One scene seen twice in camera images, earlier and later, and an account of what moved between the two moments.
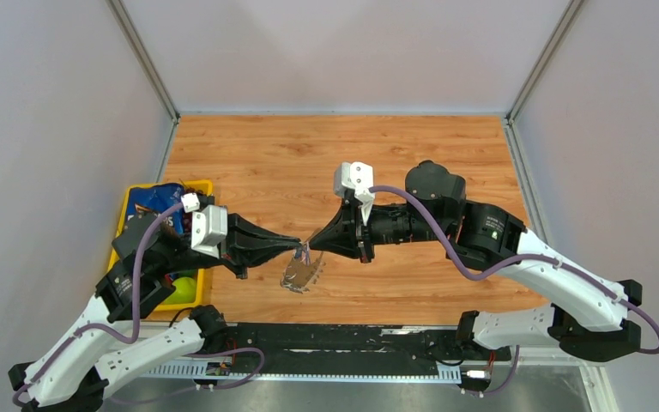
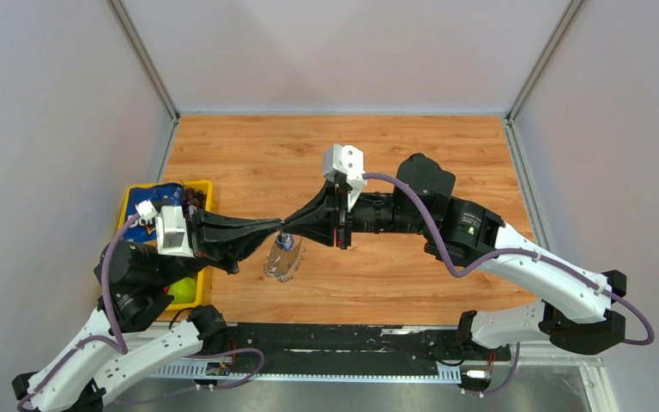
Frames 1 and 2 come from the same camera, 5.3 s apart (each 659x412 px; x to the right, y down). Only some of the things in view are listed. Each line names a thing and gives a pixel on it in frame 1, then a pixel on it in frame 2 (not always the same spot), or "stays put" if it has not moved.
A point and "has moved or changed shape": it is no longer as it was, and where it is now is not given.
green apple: [184, 293] stays put
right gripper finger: [340, 243] → [323, 233]
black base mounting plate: [350, 344] stays put
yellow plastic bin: [206, 186] stays put
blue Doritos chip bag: [157, 197] stays put
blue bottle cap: [305, 248] has moved or changed shape
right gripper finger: [341, 235] → [321, 208]
